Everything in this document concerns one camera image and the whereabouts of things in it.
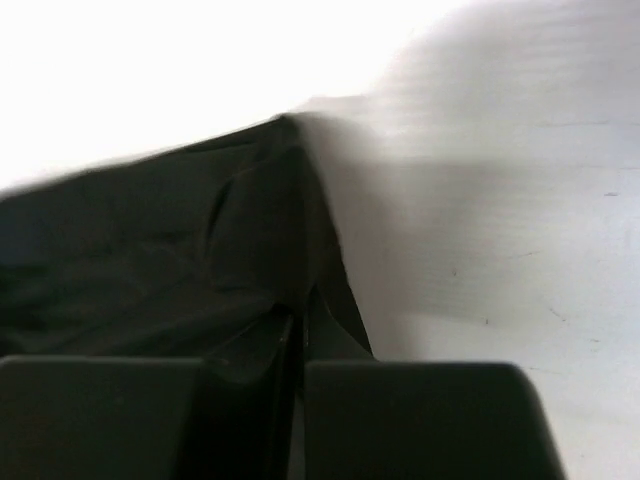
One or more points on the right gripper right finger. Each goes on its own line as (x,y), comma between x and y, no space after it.
(371,419)

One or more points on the black trousers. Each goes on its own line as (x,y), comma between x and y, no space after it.
(174,253)

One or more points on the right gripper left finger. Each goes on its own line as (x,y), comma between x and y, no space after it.
(227,416)

